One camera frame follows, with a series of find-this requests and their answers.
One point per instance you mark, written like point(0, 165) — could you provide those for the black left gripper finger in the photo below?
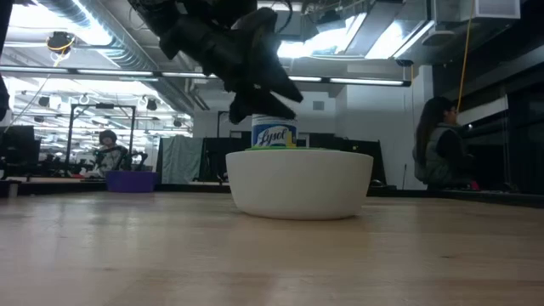
point(274, 72)
point(259, 106)

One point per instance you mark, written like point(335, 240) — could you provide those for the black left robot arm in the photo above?
point(161, 13)

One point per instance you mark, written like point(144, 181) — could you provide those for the Lysol wipes canister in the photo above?
point(272, 134)

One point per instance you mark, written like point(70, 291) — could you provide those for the white bowl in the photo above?
point(297, 183)

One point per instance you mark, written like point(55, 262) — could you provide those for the long ceiling light bar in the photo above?
point(127, 72)

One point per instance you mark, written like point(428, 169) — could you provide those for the grey hanging cloth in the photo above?
point(182, 159)

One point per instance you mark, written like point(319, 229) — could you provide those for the person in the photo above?
point(440, 149)
point(109, 155)

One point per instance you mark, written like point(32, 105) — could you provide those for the purple bin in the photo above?
point(132, 181)

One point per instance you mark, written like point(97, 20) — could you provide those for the black monitor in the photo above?
point(17, 146)

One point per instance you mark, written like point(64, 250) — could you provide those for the white ceiling air unit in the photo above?
point(489, 9)

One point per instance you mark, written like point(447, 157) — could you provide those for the black metal stand frame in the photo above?
point(70, 136)

